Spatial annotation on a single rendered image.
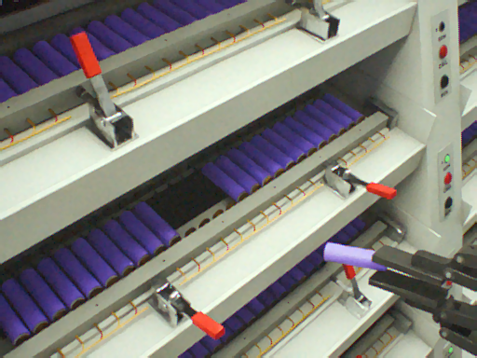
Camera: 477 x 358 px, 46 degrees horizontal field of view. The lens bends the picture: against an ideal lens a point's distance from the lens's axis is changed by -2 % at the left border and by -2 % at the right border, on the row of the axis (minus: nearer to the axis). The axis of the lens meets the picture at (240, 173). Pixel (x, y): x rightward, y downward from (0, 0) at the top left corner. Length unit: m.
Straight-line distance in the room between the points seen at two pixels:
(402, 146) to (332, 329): 0.27
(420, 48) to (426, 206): 0.24
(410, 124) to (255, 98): 0.32
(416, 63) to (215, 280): 0.38
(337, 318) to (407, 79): 0.34
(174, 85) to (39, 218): 0.18
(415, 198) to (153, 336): 0.47
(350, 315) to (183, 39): 0.46
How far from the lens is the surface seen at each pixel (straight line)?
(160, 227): 0.64
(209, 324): 0.54
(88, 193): 0.48
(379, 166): 0.77
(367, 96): 0.85
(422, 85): 0.80
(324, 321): 0.82
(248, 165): 0.71
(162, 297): 0.58
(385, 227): 0.92
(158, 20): 0.62
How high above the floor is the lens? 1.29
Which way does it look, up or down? 28 degrees down
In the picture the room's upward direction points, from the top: 13 degrees counter-clockwise
